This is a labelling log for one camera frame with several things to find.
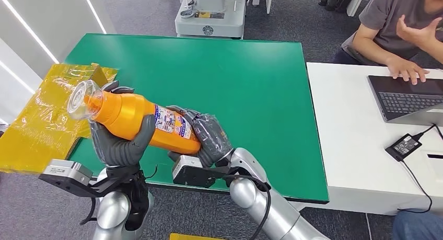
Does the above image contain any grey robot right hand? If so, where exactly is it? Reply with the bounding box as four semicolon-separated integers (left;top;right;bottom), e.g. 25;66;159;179
166;105;235;169

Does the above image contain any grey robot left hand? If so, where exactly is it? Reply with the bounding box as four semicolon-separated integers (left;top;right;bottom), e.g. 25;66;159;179
89;80;157;168

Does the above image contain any person's left hand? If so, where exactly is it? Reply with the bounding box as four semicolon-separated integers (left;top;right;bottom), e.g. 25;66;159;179
395;14;443;51

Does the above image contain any person's right hand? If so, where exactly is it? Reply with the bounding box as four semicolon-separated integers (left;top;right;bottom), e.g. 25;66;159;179
385;56;430;86

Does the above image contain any orange bottle with clear cap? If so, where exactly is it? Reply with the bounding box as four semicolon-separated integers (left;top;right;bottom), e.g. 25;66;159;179
67;79;203;155

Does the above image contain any dark grey laptop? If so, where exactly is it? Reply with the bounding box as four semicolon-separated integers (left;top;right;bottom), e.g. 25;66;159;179
367;74;443;127

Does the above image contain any person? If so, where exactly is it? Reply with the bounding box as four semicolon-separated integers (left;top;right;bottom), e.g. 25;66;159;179
331;0;443;86

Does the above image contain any black power adapter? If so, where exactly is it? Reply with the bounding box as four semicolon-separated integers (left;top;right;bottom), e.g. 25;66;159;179
384;133;423;162

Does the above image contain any yellow plastic-wrapped cardboard box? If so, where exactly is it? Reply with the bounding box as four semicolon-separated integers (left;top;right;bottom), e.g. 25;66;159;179
0;62;120;175

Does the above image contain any yellow box edge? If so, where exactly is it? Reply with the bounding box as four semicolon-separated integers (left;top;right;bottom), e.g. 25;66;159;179
169;233;223;240

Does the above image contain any white flat box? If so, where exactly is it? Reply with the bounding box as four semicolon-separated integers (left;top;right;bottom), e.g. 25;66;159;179
421;149;443;185

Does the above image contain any white column machine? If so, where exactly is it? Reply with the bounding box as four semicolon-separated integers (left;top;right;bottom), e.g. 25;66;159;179
174;0;249;40

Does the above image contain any person's leg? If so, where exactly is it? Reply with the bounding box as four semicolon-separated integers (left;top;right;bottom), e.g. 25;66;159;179
392;210;443;240

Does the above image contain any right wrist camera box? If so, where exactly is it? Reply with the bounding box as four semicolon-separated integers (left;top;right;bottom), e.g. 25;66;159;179
171;155;231;189

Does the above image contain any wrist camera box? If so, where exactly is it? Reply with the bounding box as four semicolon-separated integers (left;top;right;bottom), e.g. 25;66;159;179
38;158;95;198
171;155;231;189

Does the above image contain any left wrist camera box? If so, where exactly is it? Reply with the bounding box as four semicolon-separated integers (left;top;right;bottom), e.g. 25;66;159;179
38;158;95;198

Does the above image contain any black laptop charging cable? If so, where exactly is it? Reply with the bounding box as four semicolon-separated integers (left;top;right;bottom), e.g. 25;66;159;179
413;123;443;142

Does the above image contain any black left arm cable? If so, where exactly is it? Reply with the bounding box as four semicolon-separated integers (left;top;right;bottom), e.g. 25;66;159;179
79;196;98;226

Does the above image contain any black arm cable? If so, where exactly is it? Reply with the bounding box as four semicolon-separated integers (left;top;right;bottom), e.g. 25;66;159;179
222;174;273;240
79;196;98;226

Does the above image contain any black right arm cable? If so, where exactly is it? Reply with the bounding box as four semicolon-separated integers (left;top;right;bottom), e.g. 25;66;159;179
222;174;273;240

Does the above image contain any black adapter mains cable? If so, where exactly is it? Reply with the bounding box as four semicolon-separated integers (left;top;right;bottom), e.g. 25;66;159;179
397;160;434;214

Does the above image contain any white wall light strip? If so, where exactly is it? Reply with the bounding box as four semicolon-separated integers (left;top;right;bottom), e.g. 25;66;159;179
0;0;60;65
80;0;108;35

